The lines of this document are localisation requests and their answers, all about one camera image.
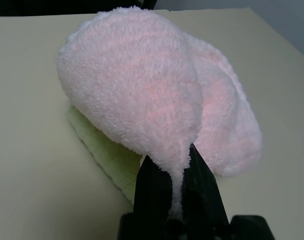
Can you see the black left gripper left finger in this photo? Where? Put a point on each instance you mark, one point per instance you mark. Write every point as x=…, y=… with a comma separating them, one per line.
x=153, y=187

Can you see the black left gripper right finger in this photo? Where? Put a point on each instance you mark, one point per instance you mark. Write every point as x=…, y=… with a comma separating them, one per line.
x=204, y=182

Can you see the pink towel with white trim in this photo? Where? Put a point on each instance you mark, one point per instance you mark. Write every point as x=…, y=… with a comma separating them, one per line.
x=146, y=87

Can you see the green folded towel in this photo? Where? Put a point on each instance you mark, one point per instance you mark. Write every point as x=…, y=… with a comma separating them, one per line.
x=109, y=155

